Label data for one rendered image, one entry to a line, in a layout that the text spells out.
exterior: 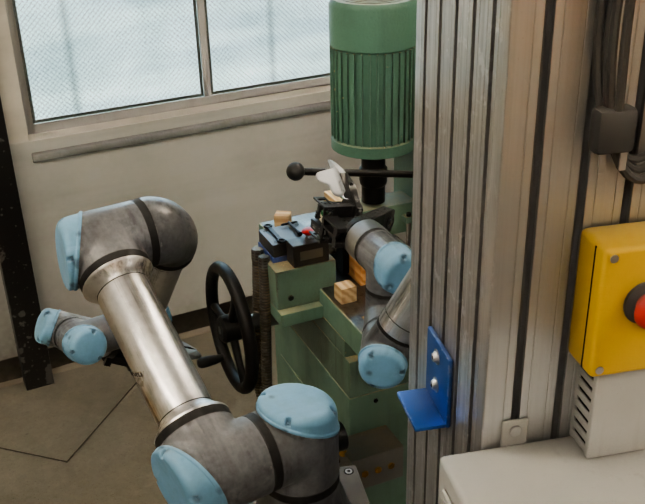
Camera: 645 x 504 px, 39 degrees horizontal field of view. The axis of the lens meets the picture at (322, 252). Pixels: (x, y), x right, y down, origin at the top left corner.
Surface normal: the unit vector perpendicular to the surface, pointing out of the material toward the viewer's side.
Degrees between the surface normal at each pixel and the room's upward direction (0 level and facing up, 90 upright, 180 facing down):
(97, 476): 0
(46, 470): 0
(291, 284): 90
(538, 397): 90
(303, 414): 7
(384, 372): 90
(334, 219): 9
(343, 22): 90
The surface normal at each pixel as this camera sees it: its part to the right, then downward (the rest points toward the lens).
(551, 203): 0.21, 0.44
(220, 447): 0.23, -0.61
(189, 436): -0.22, -0.40
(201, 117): 0.45, 0.39
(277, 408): 0.09, -0.92
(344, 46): -0.64, 0.36
